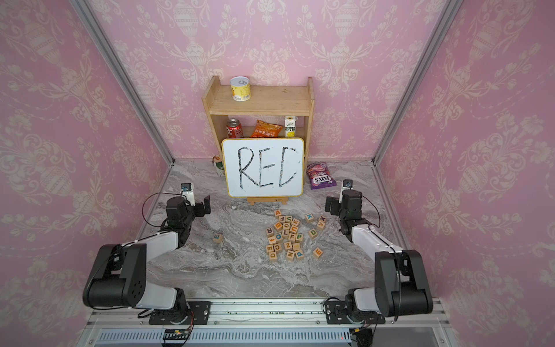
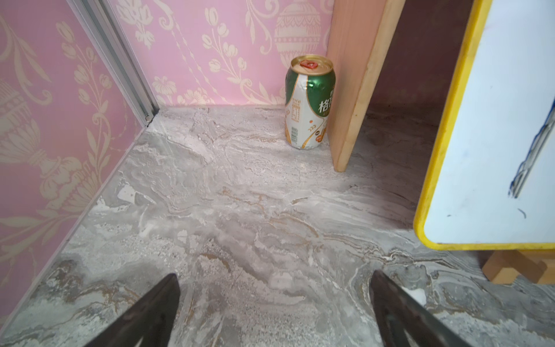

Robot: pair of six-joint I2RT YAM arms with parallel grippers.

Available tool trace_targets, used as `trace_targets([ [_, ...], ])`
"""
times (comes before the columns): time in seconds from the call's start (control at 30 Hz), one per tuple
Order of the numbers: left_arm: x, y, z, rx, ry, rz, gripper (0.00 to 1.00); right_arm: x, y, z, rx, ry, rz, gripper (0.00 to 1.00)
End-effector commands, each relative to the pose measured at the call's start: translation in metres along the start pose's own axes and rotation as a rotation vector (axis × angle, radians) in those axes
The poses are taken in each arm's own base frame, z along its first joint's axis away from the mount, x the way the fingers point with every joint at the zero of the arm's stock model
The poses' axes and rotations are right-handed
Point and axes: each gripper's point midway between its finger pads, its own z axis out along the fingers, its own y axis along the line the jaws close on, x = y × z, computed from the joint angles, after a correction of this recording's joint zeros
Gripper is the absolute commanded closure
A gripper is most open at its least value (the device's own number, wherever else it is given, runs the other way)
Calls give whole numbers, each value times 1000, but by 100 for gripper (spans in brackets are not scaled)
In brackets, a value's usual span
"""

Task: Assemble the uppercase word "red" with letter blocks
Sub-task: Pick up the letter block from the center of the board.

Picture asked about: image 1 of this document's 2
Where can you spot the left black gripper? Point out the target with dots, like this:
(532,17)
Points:
(201,212)

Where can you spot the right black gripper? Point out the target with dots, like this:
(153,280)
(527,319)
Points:
(336,204)

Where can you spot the green E letter block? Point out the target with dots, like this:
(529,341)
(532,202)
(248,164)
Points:
(217,238)

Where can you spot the green D letter block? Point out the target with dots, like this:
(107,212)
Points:
(313,233)

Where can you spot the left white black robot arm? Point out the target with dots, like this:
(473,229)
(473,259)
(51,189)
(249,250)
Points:
(118,278)

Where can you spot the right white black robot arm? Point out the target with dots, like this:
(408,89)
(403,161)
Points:
(401,286)

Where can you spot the blue K letter block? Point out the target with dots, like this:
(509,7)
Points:
(309,217)

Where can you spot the orange E letter block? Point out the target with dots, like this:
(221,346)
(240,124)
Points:
(317,253)

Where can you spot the blue P letter block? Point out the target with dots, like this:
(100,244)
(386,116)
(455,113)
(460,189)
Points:
(299,254)

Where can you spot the lower brown N letter block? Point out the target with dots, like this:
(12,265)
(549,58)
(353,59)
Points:
(290,255)

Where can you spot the whiteboard with RED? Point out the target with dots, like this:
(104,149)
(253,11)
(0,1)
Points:
(264,167)

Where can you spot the purple candy bag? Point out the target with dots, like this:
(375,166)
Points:
(319,176)

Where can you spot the green white bottle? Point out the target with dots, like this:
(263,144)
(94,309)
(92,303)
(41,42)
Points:
(217,162)

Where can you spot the wooden whiteboard stand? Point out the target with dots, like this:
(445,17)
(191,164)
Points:
(282,200)

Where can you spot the red soda can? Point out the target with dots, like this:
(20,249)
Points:
(234,128)

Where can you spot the small milk carton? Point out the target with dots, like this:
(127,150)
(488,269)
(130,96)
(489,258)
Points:
(290,126)

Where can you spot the orange snack bag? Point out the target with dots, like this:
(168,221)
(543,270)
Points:
(266,130)

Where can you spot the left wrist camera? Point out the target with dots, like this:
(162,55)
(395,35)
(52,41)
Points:
(187,192)

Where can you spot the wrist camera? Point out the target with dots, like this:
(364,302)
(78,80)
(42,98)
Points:
(347,184)
(187,192)

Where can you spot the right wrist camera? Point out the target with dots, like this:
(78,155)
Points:
(347,184)

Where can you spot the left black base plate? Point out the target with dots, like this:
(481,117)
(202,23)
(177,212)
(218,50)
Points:
(195,313)

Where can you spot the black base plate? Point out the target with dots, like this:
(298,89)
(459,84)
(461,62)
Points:
(195,313)
(336,313)

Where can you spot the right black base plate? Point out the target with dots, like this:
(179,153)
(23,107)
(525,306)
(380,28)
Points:
(336,313)

